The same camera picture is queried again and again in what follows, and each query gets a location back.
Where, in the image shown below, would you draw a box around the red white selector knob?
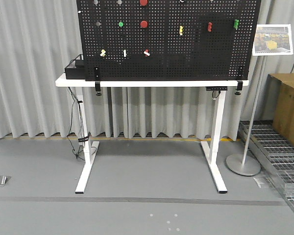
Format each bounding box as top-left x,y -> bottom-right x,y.
144,49 -> 150,56

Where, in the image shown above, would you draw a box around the yellow selector knob lower left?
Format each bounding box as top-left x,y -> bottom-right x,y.
100,49 -> 106,57

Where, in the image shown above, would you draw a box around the yellow knob upper right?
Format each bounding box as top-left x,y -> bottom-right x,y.
179,25 -> 184,36

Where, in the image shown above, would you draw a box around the red knob upper right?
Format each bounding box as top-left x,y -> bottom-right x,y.
207,22 -> 213,32

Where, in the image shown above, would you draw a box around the green knob upper right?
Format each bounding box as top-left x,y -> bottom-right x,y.
233,19 -> 240,30

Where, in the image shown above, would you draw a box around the left black pegboard clamp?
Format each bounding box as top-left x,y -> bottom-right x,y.
94,67 -> 102,96

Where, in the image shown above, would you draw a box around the black pegboard clamp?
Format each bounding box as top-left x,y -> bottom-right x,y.
94,67 -> 102,96
235,66 -> 244,95

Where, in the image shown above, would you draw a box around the black table control panel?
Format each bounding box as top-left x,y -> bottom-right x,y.
206,86 -> 228,91

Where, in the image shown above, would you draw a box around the white height-adjustable table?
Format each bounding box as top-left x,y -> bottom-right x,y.
55,73 -> 249,194

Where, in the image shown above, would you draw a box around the black perforated pegboard panel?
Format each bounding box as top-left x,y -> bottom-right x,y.
76,0 -> 261,81

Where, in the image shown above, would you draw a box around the black box on table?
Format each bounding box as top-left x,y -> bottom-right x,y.
65,60 -> 85,80

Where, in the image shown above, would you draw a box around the lower red round button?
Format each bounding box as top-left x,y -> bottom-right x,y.
140,21 -> 148,28

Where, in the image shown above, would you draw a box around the red round button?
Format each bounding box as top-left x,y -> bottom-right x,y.
140,0 -> 148,6
140,21 -> 148,28

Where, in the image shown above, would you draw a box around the right black pegboard clamp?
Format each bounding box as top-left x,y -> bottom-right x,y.
235,66 -> 244,95

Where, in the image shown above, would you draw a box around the grey sign stand pole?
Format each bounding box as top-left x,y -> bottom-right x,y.
225,56 -> 268,177

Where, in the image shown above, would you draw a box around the upper red round button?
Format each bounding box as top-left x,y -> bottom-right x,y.
140,0 -> 148,6

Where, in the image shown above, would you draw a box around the grey curtain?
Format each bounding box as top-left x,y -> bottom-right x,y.
0,0 -> 294,139

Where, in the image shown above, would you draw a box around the brown cardboard box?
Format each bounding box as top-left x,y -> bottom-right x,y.
270,73 -> 294,145

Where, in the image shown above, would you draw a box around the metal grating floor platform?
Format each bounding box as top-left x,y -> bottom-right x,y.
248,123 -> 294,212

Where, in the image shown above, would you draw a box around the printed photo sign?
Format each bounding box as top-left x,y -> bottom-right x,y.
252,24 -> 294,56

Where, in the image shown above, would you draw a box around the black power cables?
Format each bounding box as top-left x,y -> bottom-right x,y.
67,86 -> 98,160

